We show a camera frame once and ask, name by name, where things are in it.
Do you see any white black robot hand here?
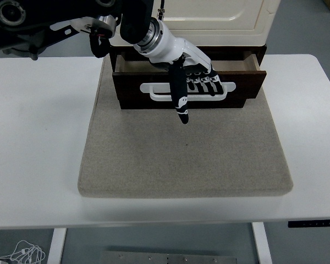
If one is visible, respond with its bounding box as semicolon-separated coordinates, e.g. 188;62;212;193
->
147;25;224;125

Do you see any white drawer handle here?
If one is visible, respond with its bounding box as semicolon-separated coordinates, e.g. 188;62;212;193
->
139;81;237;102

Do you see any dark brown wooden drawer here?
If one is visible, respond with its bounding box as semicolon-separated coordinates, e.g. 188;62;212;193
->
112;51;267;102

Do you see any beige felt mat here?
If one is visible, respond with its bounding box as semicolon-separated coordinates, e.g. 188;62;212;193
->
76;52;294;199

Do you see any white table leg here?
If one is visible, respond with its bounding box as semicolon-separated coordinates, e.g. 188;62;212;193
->
251;222;273;264
46;228;68;264

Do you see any black table control panel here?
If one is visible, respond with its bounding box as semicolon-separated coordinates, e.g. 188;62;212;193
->
288;219;330;228

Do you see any white cable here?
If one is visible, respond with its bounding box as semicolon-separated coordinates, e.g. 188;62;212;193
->
0;240;47;264

